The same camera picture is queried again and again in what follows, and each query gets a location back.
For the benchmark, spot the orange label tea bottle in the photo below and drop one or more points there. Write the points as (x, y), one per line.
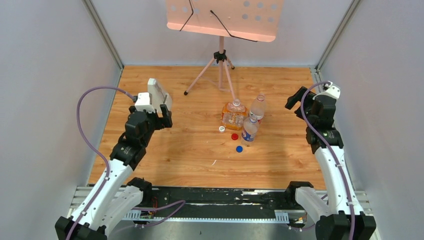
(233, 115)

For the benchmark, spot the red cap water bottle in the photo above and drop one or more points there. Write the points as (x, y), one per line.
(258, 107)

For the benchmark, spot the blue label pepsi bottle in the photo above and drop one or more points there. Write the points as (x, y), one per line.
(249, 131)

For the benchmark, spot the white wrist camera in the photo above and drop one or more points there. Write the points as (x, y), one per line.
(329, 89)
(144, 102)

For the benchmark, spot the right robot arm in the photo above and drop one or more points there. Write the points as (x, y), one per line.
(341, 216)

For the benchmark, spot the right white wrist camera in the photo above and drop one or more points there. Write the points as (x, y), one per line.
(329, 89)

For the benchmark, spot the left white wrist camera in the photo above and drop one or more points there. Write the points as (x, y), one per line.
(144, 102)

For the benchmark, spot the white wedge stand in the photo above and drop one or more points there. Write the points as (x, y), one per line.
(159, 95)

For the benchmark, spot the pink music stand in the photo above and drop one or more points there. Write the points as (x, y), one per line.
(249, 20)

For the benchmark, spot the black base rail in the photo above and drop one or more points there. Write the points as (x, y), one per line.
(222, 203)

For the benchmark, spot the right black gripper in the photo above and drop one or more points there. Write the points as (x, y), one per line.
(296, 97)

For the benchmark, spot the white bottle cap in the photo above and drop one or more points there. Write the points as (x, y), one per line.
(222, 129)

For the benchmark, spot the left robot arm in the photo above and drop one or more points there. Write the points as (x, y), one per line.
(101, 211)

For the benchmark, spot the blue bottle cap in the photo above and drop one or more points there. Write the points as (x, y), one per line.
(239, 149)

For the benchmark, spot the red bottle cap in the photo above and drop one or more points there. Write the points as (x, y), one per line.
(234, 136)

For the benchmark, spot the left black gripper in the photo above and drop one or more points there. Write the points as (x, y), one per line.
(157, 117)

